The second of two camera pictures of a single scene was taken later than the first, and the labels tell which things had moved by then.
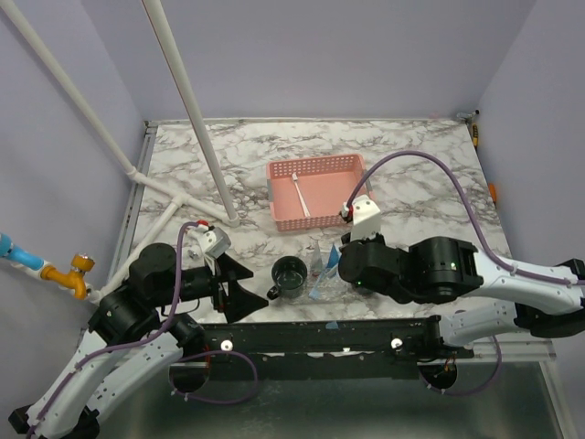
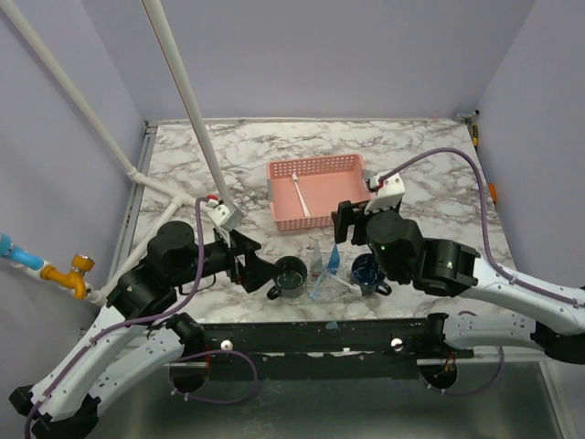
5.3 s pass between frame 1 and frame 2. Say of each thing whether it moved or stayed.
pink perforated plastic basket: stayed
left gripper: moved
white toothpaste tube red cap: stayed
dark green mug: stayed
